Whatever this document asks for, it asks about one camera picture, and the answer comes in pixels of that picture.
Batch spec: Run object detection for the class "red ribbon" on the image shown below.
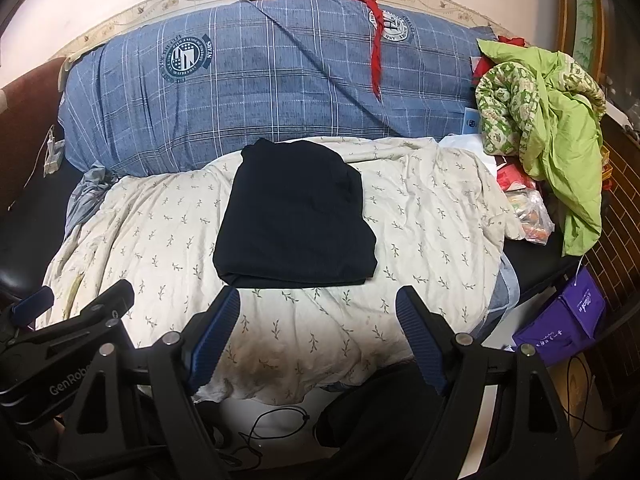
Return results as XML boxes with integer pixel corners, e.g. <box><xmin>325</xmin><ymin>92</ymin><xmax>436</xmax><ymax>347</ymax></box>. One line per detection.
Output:
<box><xmin>320</xmin><ymin>0</ymin><xmax>386</xmax><ymax>101</ymax></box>

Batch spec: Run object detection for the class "purple paper bag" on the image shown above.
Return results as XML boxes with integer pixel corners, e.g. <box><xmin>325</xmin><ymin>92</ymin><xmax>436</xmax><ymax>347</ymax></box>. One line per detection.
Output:
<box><xmin>512</xmin><ymin>265</ymin><xmax>608</xmax><ymax>368</ymax></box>

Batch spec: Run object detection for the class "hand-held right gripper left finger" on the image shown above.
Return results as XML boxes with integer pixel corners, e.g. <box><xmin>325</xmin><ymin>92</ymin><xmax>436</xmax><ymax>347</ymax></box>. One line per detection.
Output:
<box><xmin>60</xmin><ymin>286</ymin><xmax>243</xmax><ymax>480</ymax></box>

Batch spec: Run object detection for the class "thin white cable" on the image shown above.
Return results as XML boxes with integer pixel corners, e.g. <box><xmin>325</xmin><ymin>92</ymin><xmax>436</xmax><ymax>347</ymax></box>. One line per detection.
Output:
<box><xmin>7</xmin><ymin>125</ymin><xmax>56</xmax><ymax>211</ymax></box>

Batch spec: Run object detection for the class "thin black floor cable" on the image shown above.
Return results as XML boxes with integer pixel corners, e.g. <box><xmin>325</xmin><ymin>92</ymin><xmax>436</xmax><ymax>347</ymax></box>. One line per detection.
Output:
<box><xmin>220</xmin><ymin>406</ymin><xmax>311</xmax><ymax>468</ymax></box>

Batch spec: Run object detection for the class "green patterned quilt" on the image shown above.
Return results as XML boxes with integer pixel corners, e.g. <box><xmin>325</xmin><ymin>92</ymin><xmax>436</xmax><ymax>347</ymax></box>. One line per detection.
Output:
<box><xmin>472</xmin><ymin>37</ymin><xmax>608</xmax><ymax>258</ymax></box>

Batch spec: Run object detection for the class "black zip jacket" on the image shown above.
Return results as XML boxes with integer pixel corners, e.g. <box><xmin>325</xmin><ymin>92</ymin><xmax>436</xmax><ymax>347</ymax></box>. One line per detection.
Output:
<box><xmin>212</xmin><ymin>139</ymin><xmax>378</xmax><ymax>291</ymax></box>

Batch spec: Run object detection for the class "person's right leg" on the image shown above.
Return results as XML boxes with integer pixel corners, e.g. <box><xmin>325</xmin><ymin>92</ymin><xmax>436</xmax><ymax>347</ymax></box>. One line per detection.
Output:
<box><xmin>314</xmin><ymin>362</ymin><xmax>453</xmax><ymax>480</ymax></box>

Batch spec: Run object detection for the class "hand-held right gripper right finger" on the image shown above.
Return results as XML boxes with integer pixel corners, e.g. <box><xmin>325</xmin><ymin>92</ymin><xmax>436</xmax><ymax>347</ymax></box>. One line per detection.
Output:
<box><xmin>395</xmin><ymin>285</ymin><xmax>581</xmax><ymax>480</ymax></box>

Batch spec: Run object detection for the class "clear plastic bag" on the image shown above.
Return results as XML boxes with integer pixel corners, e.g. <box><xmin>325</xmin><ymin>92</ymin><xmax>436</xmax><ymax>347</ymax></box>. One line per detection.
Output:
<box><xmin>505</xmin><ymin>187</ymin><xmax>556</xmax><ymax>246</ymax></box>

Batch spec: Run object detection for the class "white leaf print duvet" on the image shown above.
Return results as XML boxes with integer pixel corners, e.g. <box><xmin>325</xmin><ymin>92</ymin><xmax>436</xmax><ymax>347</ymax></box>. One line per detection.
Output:
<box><xmin>42</xmin><ymin>135</ymin><xmax>521</xmax><ymax>406</ymax></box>

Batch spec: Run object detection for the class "white power strip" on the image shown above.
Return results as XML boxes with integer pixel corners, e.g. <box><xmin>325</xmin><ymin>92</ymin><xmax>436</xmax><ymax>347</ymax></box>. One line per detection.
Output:
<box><xmin>42</xmin><ymin>132</ymin><xmax>66</xmax><ymax>178</ymax></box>

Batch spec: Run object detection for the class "red packet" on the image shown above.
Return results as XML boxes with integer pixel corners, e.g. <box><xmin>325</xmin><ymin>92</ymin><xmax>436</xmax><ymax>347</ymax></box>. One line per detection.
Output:
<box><xmin>497</xmin><ymin>157</ymin><xmax>538</xmax><ymax>191</ymax></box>

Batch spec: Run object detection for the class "brown fabric headboard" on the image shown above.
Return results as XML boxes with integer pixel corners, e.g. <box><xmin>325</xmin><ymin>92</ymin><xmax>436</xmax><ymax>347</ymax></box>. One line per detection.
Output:
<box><xmin>0</xmin><ymin>57</ymin><xmax>68</xmax><ymax>201</ymax></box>

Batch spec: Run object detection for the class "blue plaid pillow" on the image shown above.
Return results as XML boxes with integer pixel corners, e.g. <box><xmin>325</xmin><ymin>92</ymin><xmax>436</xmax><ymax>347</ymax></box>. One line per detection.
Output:
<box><xmin>57</xmin><ymin>0</ymin><xmax>501</xmax><ymax>178</ymax></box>

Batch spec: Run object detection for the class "wooden framed glass door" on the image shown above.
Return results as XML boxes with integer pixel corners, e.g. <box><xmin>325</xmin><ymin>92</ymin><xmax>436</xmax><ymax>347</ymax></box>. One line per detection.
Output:
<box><xmin>555</xmin><ymin>0</ymin><xmax>640</xmax><ymax>126</ymax></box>

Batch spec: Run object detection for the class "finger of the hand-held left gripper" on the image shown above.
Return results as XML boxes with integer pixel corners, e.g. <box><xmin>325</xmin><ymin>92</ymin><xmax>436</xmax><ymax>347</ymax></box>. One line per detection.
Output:
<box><xmin>30</xmin><ymin>280</ymin><xmax>136</xmax><ymax>361</ymax></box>
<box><xmin>0</xmin><ymin>286</ymin><xmax>55</xmax><ymax>335</ymax></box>

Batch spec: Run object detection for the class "grey blue bedsheet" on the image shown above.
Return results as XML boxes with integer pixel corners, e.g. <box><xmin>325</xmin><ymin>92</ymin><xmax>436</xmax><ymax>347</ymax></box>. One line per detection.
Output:
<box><xmin>65</xmin><ymin>162</ymin><xmax>118</xmax><ymax>241</ymax></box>

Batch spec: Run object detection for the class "red cloth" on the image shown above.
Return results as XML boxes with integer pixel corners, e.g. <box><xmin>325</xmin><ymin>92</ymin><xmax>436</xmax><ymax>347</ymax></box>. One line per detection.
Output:
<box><xmin>472</xmin><ymin>35</ymin><xmax>526</xmax><ymax>81</ymax></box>

